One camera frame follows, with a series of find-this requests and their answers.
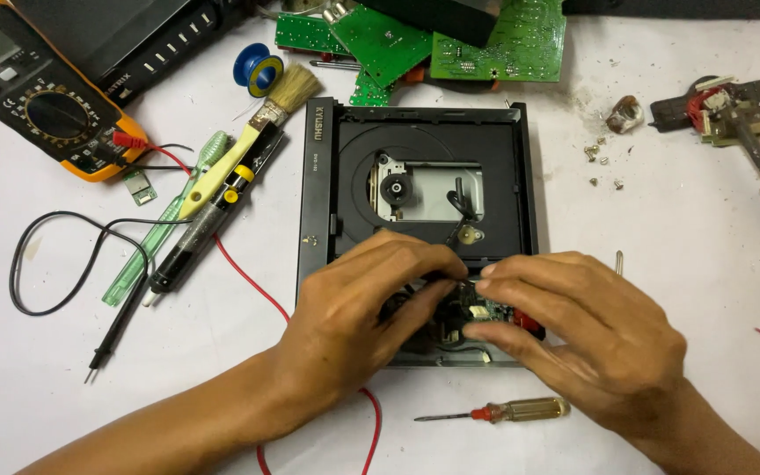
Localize person's right hand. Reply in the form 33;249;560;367
463;250;688;435

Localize black multimeter test lead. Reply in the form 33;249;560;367
8;142;195;385

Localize orange black multimeter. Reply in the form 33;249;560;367
0;0;150;183

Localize black silver desoldering pump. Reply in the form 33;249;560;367
142;121;286;308

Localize silver disc pickup mechanism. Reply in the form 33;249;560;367
367;152;486;224

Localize tiny green connector board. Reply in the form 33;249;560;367
121;168;158;207

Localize large green circuit board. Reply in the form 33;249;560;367
429;0;567;84

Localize black part with red wires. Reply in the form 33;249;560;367
648;74;760;148

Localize black electronic device box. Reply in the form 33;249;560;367
13;0;253;110

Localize red electronic component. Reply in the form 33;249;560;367
512;308;547;341

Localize green circuit board fragment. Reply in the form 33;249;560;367
350;66;395;108

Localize clear yellow handled screwdriver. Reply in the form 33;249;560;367
413;396;572;424

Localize black disc player chassis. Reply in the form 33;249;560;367
296;97;541;369

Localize person's left hand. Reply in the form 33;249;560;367
286;230;471;415

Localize blue solder spool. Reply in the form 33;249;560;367
233;43;285;100

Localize red multimeter test lead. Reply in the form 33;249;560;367
113;130;383;475

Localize small green circuit board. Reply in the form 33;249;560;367
449;280;512;328

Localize brown rosin lump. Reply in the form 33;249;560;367
605;95;645;135

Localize yellow handled paint brush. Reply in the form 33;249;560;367
177;62;323;222

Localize square green circuit board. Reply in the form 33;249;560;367
325;2;434;91

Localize long narrow green circuit board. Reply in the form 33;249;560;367
274;12;354;58

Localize scattered small screws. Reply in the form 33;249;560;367
582;135;625;193

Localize clear green toothbrush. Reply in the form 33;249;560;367
102;130;233;308

